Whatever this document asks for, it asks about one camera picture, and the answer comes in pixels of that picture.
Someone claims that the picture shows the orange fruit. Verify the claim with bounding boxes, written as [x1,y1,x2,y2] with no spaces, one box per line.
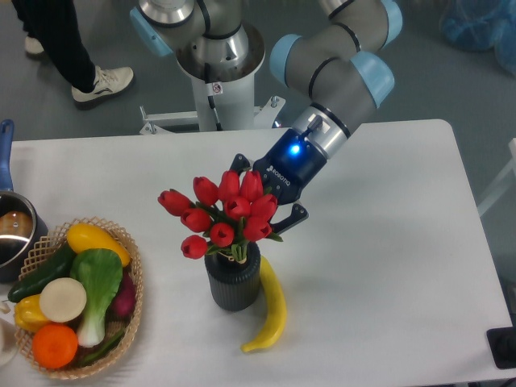
[31,323,78,368]

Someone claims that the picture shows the blue handled saucepan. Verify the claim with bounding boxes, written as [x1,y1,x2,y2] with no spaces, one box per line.
[1,119,48,283]

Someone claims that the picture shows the green cucumber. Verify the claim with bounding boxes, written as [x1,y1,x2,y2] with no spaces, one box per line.
[7,243,76,303]

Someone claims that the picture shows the garlic clove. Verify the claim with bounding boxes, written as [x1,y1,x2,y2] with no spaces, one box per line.
[0,301,10,314]

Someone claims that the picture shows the red tulip bouquet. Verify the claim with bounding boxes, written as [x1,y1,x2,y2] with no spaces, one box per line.
[157,170,282,263]

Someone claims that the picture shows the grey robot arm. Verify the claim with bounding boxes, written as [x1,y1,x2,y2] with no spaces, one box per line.
[130,1,402,234]

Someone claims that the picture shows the blue plastic bag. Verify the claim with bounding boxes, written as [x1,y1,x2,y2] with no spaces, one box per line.
[439,1,515,75]

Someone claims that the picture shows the white round radish slice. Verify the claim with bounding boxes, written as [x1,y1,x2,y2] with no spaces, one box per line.
[40,277,87,323]

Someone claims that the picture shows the green chili pepper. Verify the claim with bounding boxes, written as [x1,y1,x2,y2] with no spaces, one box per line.
[77,330,125,368]

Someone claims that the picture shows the person's leg and shoe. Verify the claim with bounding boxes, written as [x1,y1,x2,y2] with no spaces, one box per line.
[12,1,135,110]

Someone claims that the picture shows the yellow banana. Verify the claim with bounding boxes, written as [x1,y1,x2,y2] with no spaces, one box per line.
[240,256,288,353]

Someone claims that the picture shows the white frame at right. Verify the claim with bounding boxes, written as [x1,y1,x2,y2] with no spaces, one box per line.
[476,138,515,217]

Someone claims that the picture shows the dark grey ribbed vase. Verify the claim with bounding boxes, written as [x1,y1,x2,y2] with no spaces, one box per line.
[204,243,261,311]

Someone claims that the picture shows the purple red onion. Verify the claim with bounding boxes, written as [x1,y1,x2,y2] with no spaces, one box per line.
[110,272,136,318]

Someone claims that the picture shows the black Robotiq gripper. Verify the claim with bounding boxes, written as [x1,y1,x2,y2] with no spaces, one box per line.
[230,102,350,235]

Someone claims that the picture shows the yellow bell pepper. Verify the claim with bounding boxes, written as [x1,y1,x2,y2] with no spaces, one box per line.
[15,294,52,333]

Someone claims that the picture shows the black device at table edge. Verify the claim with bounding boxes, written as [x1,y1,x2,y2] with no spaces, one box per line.
[486,327,515,369]

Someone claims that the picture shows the yellow squash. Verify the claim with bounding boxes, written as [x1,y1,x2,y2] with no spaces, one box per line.
[66,223,131,267]

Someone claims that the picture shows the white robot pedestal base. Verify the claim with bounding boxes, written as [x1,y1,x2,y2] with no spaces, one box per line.
[139,75,285,135]

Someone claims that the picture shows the woven wicker basket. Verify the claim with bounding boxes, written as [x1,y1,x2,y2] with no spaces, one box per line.
[15,217,144,380]

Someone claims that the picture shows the green bok choy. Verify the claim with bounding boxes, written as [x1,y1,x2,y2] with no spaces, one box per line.
[70,248,123,347]

